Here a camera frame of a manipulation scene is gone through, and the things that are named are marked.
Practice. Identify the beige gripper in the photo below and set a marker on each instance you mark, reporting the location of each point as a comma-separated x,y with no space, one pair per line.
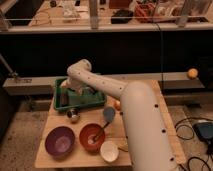
74,98

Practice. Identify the dark brown eraser block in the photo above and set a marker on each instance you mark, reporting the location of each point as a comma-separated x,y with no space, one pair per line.
64,99

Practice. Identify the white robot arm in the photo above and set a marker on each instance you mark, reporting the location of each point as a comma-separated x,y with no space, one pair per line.
147,136

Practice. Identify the small brush in tray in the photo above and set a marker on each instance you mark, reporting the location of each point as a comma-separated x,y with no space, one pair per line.
90,89

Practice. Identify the green plastic tray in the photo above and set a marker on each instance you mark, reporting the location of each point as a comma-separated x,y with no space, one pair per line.
88,99

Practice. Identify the blue spoon scoop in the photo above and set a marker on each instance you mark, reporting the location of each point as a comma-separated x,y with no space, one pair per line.
109,114

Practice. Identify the orange ball fruit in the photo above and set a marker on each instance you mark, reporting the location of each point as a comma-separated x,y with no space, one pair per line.
117,105

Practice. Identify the red bowl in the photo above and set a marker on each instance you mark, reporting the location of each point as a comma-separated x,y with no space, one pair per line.
86,137

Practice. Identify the purple bowl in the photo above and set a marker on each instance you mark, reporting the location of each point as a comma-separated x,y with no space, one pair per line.
60,142

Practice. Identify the beige leaf shaped object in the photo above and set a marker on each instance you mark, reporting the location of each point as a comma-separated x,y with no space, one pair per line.
123,147

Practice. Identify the black bag on shelf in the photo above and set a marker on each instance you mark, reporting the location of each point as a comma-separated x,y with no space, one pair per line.
121,16

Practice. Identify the red object on shelf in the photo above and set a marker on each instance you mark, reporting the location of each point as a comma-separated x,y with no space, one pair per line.
144,12

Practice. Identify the orange ball on ledge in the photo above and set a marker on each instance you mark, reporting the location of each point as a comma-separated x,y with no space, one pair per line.
192,73

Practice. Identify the black power adapter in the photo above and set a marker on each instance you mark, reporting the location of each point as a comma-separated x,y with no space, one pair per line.
204,130

